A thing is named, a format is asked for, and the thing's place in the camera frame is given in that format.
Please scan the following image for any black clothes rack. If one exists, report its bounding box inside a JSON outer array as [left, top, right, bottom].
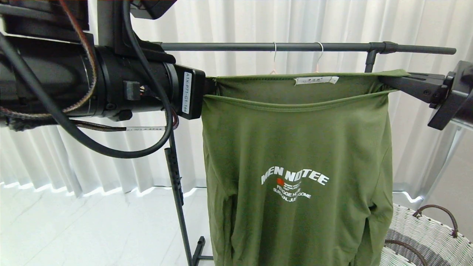
[[159, 41, 457, 266]]

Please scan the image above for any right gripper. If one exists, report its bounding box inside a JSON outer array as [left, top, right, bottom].
[[379, 60, 473, 130]]

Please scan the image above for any green garment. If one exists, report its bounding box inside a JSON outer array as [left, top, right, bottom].
[[201, 69, 411, 266]]

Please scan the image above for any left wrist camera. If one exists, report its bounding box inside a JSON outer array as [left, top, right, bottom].
[[97, 0, 178, 57]]

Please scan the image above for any black cable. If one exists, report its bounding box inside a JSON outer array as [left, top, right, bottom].
[[0, 0, 175, 159]]

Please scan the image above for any white laundry basket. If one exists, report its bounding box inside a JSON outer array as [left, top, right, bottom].
[[381, 204, 473, 266]]

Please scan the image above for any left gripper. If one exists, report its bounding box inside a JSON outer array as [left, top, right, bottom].
[[0, 35, 217, 120]]

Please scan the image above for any pink clothes hanger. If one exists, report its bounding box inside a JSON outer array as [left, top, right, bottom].
[[313, 41, 325, 73], [269, 42, 278, 75]]

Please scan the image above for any white curtain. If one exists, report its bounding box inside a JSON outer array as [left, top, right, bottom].
[[0, 0, 473, 202]]

